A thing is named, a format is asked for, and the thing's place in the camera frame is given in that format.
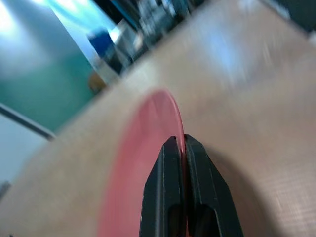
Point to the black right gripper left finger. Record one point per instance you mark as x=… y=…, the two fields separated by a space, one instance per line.
x=163 y=187

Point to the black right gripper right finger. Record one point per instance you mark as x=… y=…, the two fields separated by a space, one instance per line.
x=209 y=197

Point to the pink plastic plate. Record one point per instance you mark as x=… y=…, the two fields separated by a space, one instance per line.
x=148 y=148

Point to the brown round object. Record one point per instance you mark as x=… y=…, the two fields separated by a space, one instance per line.
x=95 y=82

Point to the blue container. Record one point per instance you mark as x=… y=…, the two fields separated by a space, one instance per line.
x=101 y=47

